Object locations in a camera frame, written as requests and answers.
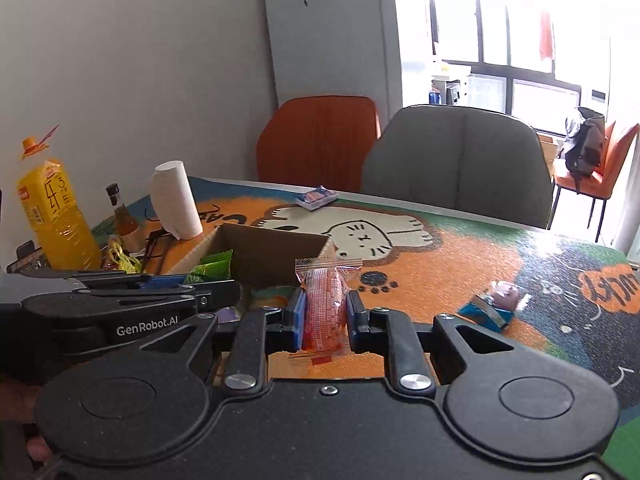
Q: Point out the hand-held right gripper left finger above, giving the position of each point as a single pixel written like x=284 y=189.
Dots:
x=299 y=320

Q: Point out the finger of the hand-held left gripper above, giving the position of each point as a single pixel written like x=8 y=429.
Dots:
x=220 y=292
x=165 y=281

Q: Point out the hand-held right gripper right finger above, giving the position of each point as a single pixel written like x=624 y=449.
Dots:
x=354 y=320

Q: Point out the green snack packet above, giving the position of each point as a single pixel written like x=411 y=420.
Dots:
x=212 y=267

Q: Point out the clear orange snack packet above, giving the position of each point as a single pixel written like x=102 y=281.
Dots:
x=325 y=300

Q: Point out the cardboard box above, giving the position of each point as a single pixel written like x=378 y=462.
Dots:
x=270 y=250

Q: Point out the person's left hand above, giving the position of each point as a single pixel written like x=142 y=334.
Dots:
x=20 y=405

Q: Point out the yellow plastic bag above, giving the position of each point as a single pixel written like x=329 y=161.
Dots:
x=122 y=259

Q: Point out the small brown sauce bottle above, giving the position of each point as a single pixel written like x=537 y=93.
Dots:
x=122 y=220

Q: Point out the white paper towel roll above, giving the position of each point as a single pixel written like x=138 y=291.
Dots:
x=175 y=200

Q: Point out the yellow drink bottle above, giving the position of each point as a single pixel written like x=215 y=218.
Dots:
x=55 y=210

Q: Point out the small blue tissue pack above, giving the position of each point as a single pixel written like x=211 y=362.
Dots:
x=315 y=198

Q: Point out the blue snack box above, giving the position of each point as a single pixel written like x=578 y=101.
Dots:
x=480 y=314

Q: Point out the purple snack packet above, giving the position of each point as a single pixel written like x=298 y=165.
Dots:
x=505 y=294

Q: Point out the grey chair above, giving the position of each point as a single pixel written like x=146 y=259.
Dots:
x=455 y=160

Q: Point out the white leaning board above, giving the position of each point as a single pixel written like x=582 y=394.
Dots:
x=330 y=35

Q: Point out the grey backpack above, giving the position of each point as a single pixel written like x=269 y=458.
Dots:
x=582 y=145

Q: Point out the orange chair with backpack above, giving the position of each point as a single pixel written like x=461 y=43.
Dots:
x=615 y=165

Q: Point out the red hanging garment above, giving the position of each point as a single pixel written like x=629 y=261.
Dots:
x=546 y=35

